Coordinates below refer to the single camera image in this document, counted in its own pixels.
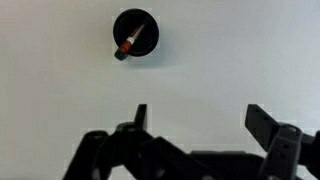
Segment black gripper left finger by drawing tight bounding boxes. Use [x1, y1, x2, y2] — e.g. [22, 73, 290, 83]
[63, 103, 214, 180]

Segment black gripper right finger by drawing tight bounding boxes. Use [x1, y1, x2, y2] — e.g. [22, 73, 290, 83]
[244, 103, 320, 180]

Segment marker with orange cap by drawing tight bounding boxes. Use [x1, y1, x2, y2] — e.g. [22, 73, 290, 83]
[118, 23, 146, 55]

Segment dark teal cup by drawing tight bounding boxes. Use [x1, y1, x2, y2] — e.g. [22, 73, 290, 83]
[112, 8, 160, 62]

